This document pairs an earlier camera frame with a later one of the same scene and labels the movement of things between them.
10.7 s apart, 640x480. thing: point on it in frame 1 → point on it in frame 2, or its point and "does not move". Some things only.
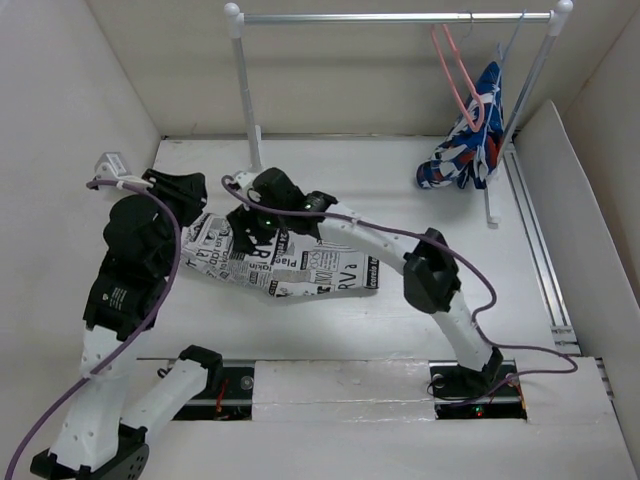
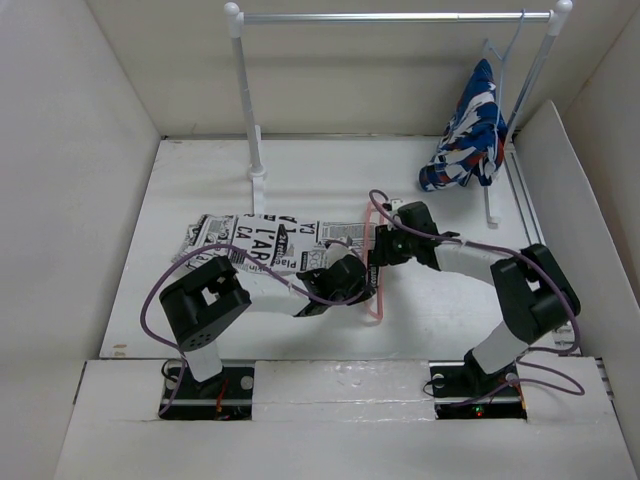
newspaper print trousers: [291, 264] does not move
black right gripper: [241, 218] → [383, 253]
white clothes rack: [558, 18] does not move
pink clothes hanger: [475, 92] → [365, 264]
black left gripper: [191, 188] → [358, 290]
